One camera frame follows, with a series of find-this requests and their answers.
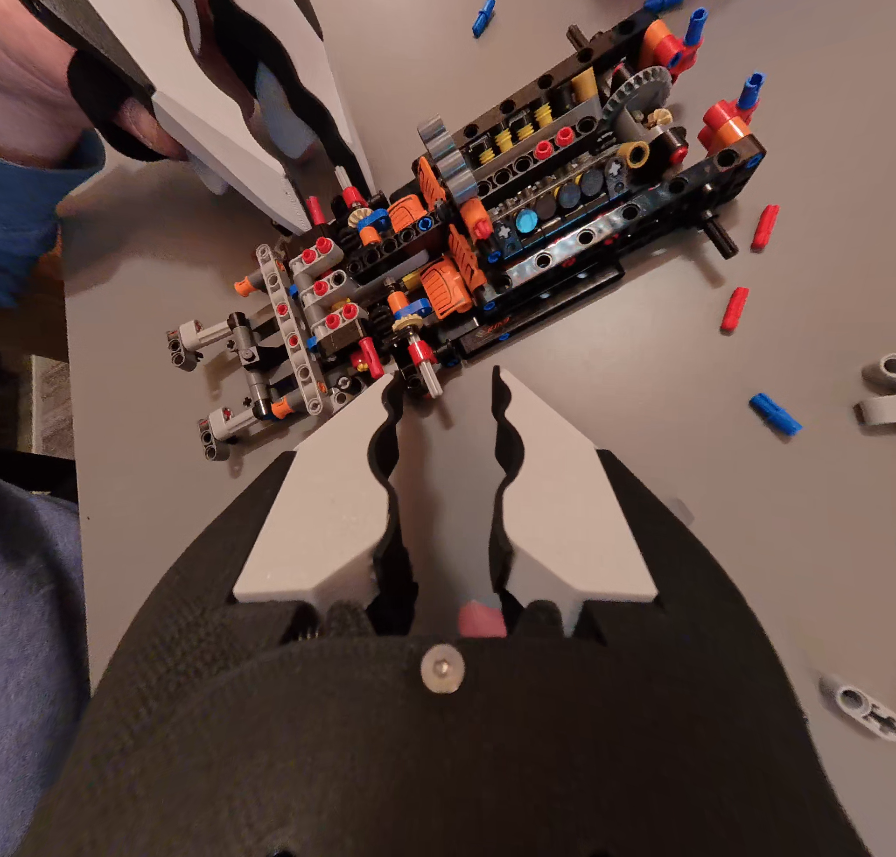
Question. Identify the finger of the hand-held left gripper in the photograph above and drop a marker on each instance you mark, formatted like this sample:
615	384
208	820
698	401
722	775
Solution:
189	101
304	45

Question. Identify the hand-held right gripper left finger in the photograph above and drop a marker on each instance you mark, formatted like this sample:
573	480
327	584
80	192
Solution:
322	521

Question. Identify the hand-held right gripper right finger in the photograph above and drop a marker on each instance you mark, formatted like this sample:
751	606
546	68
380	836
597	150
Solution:
574	521

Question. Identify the partly built lego model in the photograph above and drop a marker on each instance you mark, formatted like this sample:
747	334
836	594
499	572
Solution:
560	255

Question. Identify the red lego pin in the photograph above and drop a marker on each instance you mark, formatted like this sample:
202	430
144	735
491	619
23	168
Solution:
735	309
765	227

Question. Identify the grey lego connector piece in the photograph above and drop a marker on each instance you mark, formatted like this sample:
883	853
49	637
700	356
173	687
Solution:
876	409
880	372

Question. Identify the grey lego beam piece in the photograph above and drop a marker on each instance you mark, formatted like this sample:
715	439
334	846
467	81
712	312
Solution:
857	704

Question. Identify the person's left hand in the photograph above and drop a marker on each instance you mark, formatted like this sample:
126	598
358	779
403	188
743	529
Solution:
35	94

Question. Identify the person's blue clothing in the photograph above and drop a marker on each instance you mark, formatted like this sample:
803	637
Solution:
35	661

